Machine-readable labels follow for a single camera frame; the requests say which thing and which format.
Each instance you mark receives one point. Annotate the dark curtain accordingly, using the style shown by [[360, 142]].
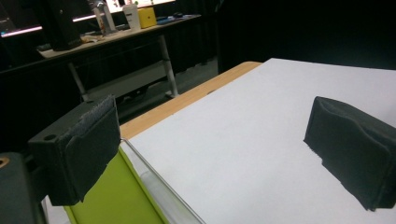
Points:
[[305, 28]]

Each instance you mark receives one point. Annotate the yellow box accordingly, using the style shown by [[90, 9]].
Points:
[[147, 17]]

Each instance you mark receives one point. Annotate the wooden table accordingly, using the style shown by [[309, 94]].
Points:
[[186, 96]]

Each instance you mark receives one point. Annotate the white table cover sheet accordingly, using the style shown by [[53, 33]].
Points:
[[249, 140]]

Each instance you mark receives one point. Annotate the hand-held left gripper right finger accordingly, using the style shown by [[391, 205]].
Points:
[[355, 146]]

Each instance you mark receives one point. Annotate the clear plastic blister package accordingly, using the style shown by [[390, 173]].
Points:
[[162, 193]]

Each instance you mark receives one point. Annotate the lit monitor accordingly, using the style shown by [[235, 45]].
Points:
[[137, 3]]

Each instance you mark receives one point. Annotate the white cup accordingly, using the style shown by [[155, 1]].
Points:
[[132, 17]]

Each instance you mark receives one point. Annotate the black computer case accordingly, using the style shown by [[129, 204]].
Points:
[[63, 26]]

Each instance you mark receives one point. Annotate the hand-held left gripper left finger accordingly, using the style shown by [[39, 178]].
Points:
[[77, 149]]

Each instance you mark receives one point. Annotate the desk with white legs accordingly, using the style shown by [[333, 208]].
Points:
[[124, 79]]

